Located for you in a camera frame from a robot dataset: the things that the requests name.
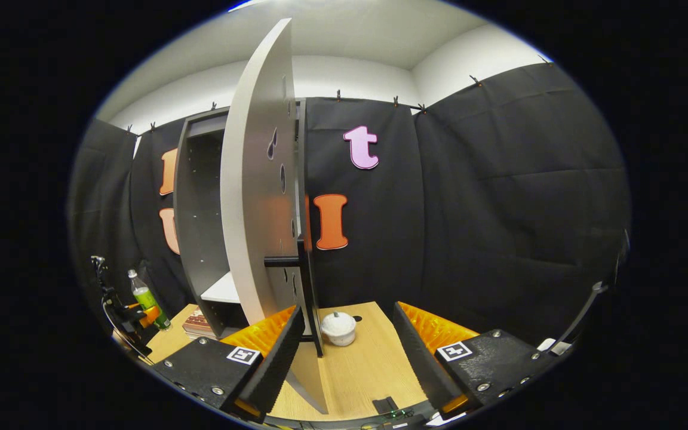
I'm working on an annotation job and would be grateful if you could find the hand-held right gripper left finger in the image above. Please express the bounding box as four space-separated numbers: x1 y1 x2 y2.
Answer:
148 305 308 423

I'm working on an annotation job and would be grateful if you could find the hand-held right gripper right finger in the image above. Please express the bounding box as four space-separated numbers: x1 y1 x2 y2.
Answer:
392 301 575 420

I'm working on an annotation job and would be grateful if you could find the green label bottle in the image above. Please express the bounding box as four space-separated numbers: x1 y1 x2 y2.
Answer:
127 269 173 332

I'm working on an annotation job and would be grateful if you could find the black door handle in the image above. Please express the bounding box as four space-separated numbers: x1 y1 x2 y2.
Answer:
264 236 325 358

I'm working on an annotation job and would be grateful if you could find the dark grey cabinet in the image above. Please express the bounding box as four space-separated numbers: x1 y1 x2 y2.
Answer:
174 99 309 341

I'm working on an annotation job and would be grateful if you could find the beige cabinet door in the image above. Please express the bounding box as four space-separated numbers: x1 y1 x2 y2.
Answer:
220 18 330 414

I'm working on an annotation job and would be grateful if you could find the white cabinet shelf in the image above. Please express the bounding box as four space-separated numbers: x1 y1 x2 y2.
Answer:
201 272 242 304

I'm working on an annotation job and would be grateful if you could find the brown cover book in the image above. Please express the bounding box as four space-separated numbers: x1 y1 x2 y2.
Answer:
182 309 216 340

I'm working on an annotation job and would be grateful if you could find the white lidded pot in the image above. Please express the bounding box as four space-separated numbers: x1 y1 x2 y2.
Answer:
320 311 358 347

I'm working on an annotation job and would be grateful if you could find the thin dark rod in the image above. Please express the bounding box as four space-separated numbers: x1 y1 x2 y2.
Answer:
556 281 610 353

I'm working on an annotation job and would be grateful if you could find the black backdrop cloth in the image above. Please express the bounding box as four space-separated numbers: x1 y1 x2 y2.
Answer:
68 63 631 359

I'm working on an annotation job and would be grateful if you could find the black cable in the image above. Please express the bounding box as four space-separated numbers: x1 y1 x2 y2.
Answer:
90 256 153 365

